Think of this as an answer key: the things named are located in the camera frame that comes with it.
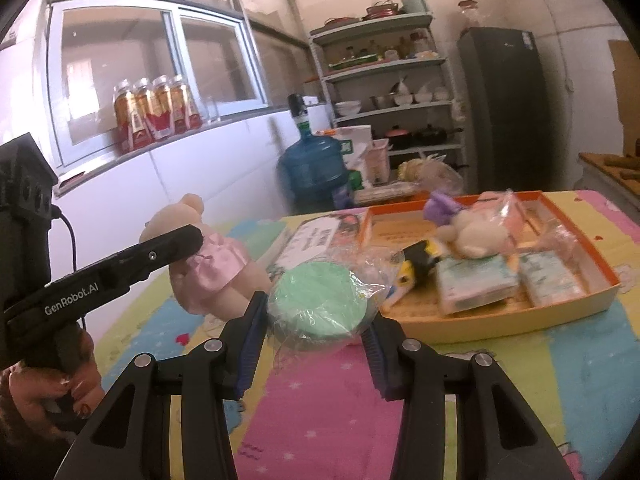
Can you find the orange drink bottle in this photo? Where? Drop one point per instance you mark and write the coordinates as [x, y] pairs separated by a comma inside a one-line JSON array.
[[186, 105], [145, 110], [162, 105]]

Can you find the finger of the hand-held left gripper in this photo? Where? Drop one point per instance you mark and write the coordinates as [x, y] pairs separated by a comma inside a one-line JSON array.
[[165, 252]]

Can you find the white rice sack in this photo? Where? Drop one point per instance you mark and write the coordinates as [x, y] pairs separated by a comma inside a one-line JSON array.
[[352, 145]]

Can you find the blue water jug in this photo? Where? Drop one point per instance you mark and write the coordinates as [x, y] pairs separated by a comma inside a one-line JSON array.
[[310, 165]]

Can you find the stack of white bowls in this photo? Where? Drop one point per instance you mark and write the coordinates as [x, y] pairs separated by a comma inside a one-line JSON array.
[[347, 108]]

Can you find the white metal shelf rack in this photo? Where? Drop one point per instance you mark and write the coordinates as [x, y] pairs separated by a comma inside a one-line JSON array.
[[370, 28]]

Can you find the sliding window frame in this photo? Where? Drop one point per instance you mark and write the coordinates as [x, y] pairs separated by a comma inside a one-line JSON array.
[[172, 55]]

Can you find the steel pot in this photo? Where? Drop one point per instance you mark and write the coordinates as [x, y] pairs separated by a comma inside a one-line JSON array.
[[381, 102]]

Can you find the round green pack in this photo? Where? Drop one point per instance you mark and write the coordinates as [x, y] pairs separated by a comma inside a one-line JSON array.
[[315, 300]]

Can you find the corn cobs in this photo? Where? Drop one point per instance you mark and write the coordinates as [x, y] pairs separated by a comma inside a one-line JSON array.
[[411, 170]]

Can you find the red pan lid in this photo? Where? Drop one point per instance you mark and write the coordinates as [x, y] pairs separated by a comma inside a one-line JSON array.
[[341, 22]]

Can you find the black pot with red lid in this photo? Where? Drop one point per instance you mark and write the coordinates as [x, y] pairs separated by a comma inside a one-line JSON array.
[[397, 133]]

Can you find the white green tissue packet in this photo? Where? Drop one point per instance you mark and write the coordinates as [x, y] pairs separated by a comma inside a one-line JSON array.
[[550, 275]]

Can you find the flat packaged booklet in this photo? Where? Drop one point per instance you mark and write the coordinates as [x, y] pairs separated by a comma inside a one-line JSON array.
[[310, 245]]

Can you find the clear plastic bag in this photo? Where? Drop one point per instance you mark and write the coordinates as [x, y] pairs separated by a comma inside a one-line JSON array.
[[445, 177]]

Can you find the dark grey fridge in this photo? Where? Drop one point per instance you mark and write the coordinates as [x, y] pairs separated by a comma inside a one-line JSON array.
[[505, 110]]

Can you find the white plush with purple hat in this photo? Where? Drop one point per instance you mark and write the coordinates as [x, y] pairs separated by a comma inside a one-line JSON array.
[[475, 235]]

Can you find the red stacked pots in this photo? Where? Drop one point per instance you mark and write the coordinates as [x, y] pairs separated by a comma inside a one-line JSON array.
[[382, 11]]

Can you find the wooden rolling pin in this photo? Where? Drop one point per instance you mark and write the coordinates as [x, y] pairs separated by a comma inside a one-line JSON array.
[[622, 162]]

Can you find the small white bowl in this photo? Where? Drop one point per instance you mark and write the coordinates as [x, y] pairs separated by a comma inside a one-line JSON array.
[[423, 97], [403, 98]]

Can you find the four juice bottles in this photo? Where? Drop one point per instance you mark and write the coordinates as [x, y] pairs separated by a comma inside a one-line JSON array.
[[125, 115]]

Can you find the mint green carton box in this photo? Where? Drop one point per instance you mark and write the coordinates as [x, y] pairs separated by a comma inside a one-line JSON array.
[[475, 275]]

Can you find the glass jar with red lid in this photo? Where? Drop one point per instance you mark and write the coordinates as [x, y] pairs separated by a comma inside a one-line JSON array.
[[470, 15]]

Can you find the flat noodle pack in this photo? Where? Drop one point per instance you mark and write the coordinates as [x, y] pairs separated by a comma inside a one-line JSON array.
[[387, 191]]

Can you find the orange shallow cardboard box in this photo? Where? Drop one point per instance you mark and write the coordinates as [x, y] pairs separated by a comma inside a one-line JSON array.
[[500, 325]]

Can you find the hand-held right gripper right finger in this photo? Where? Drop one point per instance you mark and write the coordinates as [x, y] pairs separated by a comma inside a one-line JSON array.
[[372, 355]]

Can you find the wooden cutting board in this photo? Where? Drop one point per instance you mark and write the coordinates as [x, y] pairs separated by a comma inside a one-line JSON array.
[[597, 160]]

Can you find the cardboard wall sheet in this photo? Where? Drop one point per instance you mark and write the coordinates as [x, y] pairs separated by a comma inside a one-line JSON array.
[[627, 95]]

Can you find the row of condiment jars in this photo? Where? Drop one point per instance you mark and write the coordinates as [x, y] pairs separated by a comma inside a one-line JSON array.
[[395, 47]]

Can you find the black and yellow plush toy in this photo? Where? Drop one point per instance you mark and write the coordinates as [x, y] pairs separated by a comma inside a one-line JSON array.
[[420, 257]]

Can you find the mint green canister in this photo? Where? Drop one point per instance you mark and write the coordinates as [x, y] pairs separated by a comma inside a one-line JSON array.
[[414, 2]]

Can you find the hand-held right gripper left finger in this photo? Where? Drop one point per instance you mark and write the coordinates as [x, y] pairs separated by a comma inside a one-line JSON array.
[[252, 340]]

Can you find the black wok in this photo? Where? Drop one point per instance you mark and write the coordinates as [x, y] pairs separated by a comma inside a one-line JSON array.
[[435, 134]]

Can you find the pink plastic bin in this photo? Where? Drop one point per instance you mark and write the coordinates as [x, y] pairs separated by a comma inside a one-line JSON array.
[[377, 160]]

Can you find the person's left hand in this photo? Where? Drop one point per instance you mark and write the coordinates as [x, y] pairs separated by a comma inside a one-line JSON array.
[[25, 400]]

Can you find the teddy bear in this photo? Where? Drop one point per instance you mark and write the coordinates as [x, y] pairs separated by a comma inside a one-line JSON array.
[[220, 260]]

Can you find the black water jug pump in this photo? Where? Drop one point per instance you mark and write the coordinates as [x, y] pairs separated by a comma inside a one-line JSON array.
[[299, 110]]

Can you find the pink packet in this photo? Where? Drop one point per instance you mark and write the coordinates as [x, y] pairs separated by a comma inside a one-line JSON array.
[[512, 220]]

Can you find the drinking glass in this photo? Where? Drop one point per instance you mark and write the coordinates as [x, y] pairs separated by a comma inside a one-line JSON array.
[[213, 109]]

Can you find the green tray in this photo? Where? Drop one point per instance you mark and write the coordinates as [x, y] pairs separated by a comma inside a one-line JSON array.
[[355, 62]]

